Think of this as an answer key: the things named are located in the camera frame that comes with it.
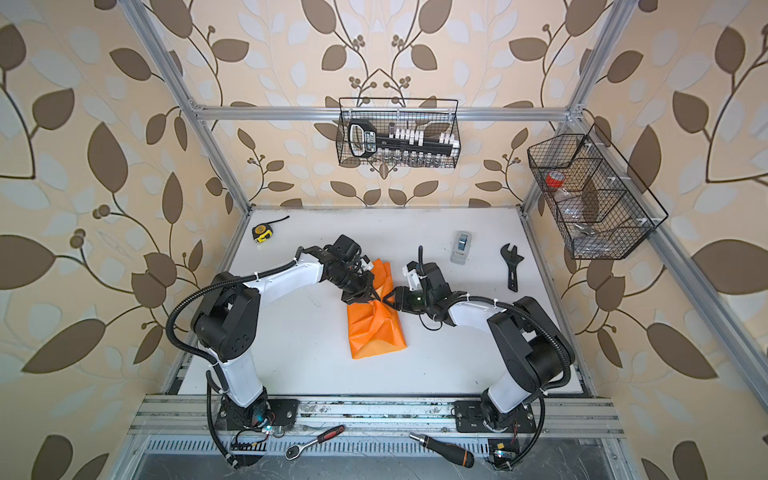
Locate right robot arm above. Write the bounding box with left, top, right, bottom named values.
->
left=382, top=280, right=575, bottom=430

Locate socket set rail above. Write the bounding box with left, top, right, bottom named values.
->
left=346, top=119, right=461, bottom=161

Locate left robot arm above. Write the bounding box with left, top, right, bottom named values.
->
left=165, top=235, right=380, bottom=426

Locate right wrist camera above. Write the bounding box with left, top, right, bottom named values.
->
left=402, top=261, right=425, bottom=291

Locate red capped plastic bottle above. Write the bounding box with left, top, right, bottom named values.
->
left=545, top=170, right=571, bottom=202

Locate back wire basket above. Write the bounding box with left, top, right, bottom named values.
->
left=335, top=96, right=462, bottom=169

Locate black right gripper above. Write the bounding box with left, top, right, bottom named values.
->
left=384, top=286, right=434, bottom=314

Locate black orange screwdriver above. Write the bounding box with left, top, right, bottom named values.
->
left=409, top=433, right=475, bottom=468

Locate yellow tape measure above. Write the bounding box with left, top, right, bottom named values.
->
left=251, top=215, right=290, bottom=244

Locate side wire basket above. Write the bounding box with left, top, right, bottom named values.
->
left=527, top=124, right=668, bottom=260

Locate red handled ratchet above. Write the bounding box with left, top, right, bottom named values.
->
left=285, top=425, right=346, bottom=461

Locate black adjustable wrench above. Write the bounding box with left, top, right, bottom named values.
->
left=500, top=243, right=524, bottom=292

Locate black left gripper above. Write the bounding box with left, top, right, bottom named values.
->
left=330, top=265, right=385, bottom=303

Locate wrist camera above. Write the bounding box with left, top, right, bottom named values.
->
left=328, top=234, right=362, bottom=264
left=402, top=261, right=425, bottom=291

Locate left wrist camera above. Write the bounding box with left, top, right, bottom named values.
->
left=328, top=234, right=362, bottom=264

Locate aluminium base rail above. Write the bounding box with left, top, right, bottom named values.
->
left=129, top=395, right=626, bottom=439

